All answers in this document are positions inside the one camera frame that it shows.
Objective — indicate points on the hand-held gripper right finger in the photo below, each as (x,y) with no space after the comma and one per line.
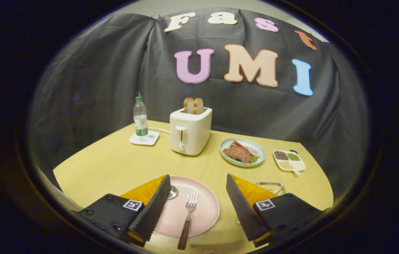
(243,208)

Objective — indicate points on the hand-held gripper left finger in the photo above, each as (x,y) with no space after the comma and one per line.
(153,208)

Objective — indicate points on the metal spoon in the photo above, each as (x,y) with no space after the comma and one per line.
(173,192)

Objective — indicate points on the clear glass container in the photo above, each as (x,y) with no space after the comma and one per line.
(272,184)

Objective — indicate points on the pink round plate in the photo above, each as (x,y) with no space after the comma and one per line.
(204,208)

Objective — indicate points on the green lettuce leaf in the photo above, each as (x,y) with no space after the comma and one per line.
(255,159)

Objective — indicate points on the brown meat slices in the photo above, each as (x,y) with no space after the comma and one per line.
(238,153)

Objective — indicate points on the pink ham slice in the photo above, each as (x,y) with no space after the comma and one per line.
(253,151)

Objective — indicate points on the red tomato slice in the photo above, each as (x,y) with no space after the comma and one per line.
(238,143)

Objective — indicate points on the pale green plate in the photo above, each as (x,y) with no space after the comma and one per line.
(227,143)

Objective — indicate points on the white square coaster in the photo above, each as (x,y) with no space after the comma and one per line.
(151,139)

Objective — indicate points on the white divided grain dish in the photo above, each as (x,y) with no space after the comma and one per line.
(298,165)

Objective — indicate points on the white toaster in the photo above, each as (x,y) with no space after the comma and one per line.
(192,134)

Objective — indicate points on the clear plastic water bottle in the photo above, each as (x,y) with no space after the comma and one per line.
(140,120)

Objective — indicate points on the black backdrop cloth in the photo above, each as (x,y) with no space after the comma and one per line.
(97,88)

